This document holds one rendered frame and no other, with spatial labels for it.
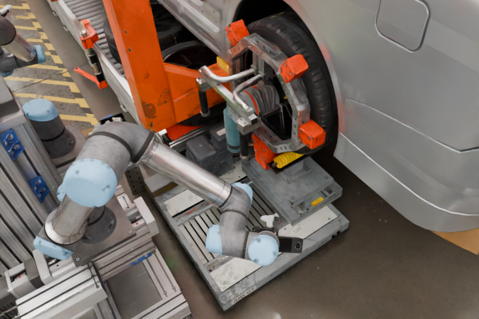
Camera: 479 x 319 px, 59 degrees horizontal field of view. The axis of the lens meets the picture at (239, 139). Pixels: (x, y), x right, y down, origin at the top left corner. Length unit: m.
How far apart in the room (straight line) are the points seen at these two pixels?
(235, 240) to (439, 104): 0.69
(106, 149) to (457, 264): 2.00
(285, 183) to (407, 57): 1.27
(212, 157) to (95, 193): 1.37
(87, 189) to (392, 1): 0.95
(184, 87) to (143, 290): 1.03
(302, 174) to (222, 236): 1.34
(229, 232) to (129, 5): 1.13
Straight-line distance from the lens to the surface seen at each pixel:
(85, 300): 1.63
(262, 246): 1.11
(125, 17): 1.93
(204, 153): 2.32
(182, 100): 2.28
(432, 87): 1.31
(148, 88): 2.14
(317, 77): 1.70
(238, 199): 1.20
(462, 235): 2.67
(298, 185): 2.38
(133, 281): 2.19
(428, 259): 2.53
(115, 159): 1.05
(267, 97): 1.67
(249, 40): 1.82
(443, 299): 2.44
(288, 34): 1.76
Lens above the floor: 2.09
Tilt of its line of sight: 45 degrees down
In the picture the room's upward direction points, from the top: 5 degrees counter-clockwise
